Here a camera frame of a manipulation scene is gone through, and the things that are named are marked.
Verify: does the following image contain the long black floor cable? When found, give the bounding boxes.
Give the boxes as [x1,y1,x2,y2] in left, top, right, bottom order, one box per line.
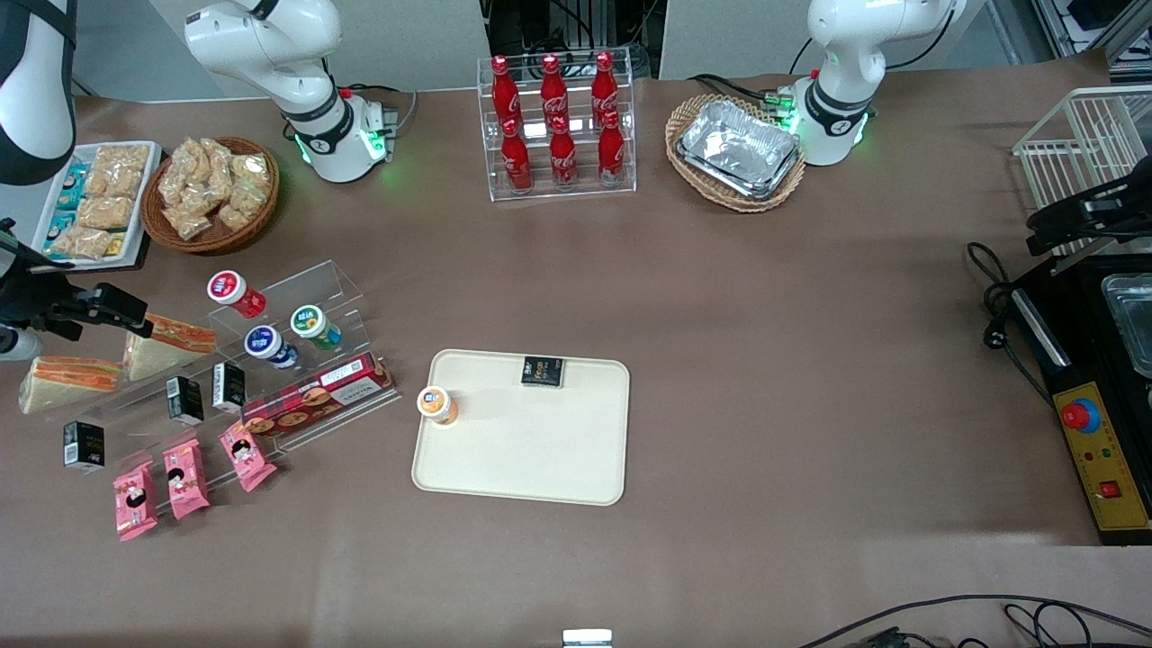
[796,593,1152,648]

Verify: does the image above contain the red cap yogurt bottle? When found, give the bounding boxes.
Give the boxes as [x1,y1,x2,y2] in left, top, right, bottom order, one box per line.
[206,269,268,320]

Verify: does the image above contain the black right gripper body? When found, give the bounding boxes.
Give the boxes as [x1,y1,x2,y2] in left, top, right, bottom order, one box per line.
[0,219,93,330]

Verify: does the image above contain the green cap yogurt bottle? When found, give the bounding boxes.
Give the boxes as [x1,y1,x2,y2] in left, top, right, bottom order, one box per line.
[289,304,344,353]

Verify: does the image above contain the looped black cable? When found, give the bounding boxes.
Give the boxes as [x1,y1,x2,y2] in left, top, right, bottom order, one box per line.
[1003,600,1095,648]

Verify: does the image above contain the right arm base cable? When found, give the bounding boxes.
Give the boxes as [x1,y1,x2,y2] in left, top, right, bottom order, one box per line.
[342,82,420,165]

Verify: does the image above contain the left arm base cable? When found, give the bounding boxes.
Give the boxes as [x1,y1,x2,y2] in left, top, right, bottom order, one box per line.
[687,73,795,116]

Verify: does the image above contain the small black carton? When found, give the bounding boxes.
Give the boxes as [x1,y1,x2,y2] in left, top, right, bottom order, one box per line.
[211,361,248,416]
[62,420,106,475]
[520,355,567,390]
[166,374,206,428]

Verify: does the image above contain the aluminium frame structure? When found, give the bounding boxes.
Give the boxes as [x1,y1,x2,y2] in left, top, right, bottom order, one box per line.
[990,0,1152,84]

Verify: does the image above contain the clear pack of crackers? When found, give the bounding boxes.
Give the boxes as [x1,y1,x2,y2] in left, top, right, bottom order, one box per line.
[76,196,137,231]
[49,227,114,261]
[85,167,144,200]
[94,144,151,175]

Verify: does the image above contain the clear acrylic tiered display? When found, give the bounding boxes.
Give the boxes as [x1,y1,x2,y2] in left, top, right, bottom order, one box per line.
[67,259,402,471]

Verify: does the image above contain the clear acrylic bottle rack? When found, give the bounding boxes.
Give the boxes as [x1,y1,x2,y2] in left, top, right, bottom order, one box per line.
[476,56,638,203]

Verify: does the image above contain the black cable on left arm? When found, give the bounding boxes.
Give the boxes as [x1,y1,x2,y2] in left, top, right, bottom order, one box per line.
[885,4,957,71]

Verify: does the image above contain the white wire rack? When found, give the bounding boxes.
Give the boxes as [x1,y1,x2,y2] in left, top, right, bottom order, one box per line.
[1012,85,1152,258]

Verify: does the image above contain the black power cable with plug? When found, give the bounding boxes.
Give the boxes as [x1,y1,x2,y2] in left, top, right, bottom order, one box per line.
[967,240,1056,408]

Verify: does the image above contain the dark brown wicker basket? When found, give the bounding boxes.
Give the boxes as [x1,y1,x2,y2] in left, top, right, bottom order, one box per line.
[139,137,281,256]

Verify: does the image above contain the white rectangular snack tray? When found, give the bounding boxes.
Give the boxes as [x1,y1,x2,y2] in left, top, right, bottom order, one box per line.
[31,141,164,264]

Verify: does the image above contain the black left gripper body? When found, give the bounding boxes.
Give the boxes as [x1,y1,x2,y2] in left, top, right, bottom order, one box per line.
[1075,169,1152,239]

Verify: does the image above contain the pink snack packet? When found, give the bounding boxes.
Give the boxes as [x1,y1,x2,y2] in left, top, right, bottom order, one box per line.
[162,439,212,521]
[219,419,279,493]
[112,458,159,542]

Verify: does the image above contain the orange cap yogurt bottle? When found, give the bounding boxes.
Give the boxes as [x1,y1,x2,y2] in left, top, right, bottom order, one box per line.
[416,385,460,428]

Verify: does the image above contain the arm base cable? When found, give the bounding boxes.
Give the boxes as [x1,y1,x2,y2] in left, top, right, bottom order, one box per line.
[342,82,420,165]
[687,73,795,116]

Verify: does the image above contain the stacked aluminium foil trays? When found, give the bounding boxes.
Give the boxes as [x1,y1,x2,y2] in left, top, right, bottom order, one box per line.
[676,99,803,202]

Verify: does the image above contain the light wicker basket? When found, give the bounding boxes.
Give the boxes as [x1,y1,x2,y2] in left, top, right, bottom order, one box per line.
[664,94,807,214]

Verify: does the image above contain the red cookie box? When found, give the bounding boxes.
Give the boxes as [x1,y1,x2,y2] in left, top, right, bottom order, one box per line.
[240,351,398,439]

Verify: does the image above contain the black machine with yellow panel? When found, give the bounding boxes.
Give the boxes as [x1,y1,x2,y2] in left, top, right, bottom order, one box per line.
[1007,252,1152,546]

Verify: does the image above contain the blue cap yogurt bottle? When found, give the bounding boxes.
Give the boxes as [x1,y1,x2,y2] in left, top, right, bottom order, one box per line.
[243,324,301,372]

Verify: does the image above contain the beige serving tray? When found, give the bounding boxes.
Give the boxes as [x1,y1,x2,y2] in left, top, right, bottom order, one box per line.
[410,348,632,508]

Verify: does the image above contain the red cola bottle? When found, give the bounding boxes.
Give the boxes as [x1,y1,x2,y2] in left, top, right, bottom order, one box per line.
[590,51,620,122]
[548,115,580,189]
[500,117,535,194]
[598,110,626,186]
[539,54,569,124]
[490,55,524,129]

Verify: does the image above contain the triangular wrapped sandwich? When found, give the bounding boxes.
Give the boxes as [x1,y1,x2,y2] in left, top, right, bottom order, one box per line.
[17,355,124,416]
[121,312,218,383]

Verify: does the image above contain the dark background cable bundle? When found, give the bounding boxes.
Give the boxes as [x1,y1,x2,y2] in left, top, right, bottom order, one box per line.
[481,0,669,82]

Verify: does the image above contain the silver machine handle bar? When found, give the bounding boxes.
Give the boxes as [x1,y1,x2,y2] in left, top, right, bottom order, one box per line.
[1012,287,1073,367]

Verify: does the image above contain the clear metal food container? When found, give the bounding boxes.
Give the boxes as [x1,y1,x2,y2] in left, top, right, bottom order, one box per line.
[1102,272,1152,380]

